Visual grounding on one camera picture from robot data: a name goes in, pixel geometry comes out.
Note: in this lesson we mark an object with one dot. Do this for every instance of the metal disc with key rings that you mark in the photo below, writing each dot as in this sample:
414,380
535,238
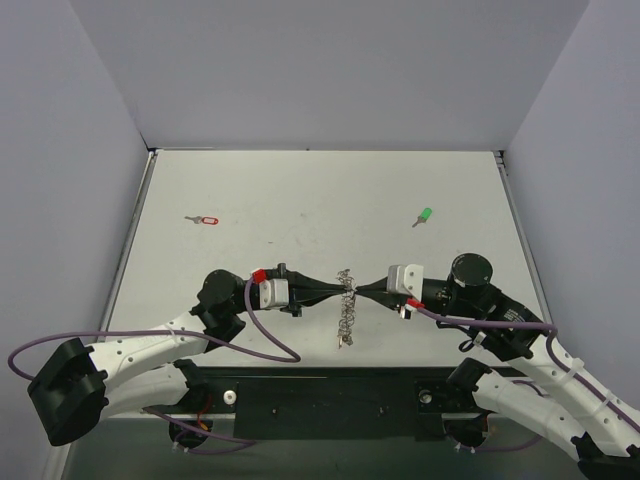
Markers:
348,313

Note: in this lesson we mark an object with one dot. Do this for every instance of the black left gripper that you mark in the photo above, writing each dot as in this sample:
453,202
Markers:
291,290

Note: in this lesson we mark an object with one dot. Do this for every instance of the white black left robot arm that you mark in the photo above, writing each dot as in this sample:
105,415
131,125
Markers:
81,384

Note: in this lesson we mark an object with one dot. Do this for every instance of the key with green cap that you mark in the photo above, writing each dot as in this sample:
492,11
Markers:
423,217

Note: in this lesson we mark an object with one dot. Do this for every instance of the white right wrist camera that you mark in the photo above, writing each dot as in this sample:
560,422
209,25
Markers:
410,277

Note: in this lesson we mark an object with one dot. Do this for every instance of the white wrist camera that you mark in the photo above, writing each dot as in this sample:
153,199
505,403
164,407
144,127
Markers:
410,277
272,289

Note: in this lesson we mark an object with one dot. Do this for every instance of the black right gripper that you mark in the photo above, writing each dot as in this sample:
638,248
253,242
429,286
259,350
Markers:
392,298

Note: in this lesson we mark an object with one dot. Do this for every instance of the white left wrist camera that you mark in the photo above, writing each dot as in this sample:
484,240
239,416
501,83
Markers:
272,289

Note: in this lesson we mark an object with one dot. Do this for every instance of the key with red tag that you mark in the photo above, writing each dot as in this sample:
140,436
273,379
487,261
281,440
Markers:
203,220

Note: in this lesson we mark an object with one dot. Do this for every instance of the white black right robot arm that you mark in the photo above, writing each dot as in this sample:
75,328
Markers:
576,412

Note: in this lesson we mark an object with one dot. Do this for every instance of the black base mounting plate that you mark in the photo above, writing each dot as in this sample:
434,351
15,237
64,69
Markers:
342,403

